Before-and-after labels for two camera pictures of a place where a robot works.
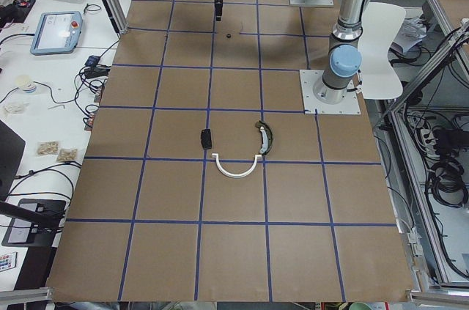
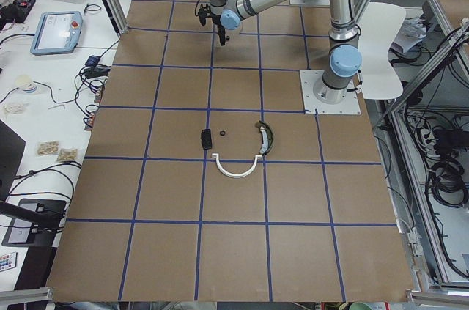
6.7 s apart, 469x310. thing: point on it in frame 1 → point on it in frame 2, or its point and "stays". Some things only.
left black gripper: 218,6 → 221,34
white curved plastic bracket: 257,157 stays
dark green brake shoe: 267,136 stays
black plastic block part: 206,138 stays
